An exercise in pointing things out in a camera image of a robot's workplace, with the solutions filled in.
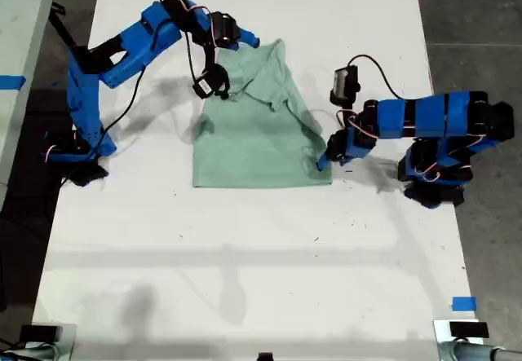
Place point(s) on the black camera box white label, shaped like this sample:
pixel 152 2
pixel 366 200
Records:
pixel 210 82

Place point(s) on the blue tape strip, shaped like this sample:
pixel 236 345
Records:
pixel 12 82
pixel 464 304

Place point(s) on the pale green T-shirt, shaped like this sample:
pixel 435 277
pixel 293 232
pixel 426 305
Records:
pixel 253 153

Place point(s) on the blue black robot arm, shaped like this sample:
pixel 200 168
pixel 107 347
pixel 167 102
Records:
pixel 432 114
pixel 85 104

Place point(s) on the white mounting plate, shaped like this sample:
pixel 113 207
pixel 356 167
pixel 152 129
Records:
pixel 441 330

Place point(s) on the small black box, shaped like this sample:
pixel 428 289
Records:
pixel 469 330
pixel 40 333

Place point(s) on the black camera box grey face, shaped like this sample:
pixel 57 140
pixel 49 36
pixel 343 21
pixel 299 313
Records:
pixel 344 82

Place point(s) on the grey metal bracket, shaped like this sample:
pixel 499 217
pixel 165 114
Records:
pixel 477 352
pixel 28 353

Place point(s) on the black stand leg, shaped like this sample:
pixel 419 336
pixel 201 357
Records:
pixel 63 31

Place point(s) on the pale side table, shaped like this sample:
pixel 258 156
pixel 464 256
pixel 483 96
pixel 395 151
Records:
pixel 20 31

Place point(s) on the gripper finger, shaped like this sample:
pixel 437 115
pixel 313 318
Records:
pixel 249 35
pixel 323 161
pixel 329 161
pixel 249 42

